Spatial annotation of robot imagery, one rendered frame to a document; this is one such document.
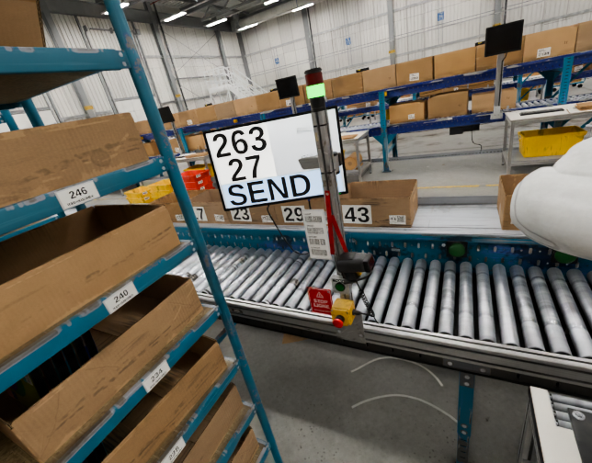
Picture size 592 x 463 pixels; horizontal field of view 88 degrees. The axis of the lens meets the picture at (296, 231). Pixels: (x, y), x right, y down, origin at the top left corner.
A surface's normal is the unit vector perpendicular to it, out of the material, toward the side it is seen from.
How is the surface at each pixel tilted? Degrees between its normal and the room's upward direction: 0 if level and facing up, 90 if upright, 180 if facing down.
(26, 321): 91
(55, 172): 92
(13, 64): 90
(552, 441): 0
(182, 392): 91
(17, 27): 123
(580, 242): 101
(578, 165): 34
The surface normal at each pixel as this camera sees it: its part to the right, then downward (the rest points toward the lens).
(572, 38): -0.43, 0.44
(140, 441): 0.85, 0.07
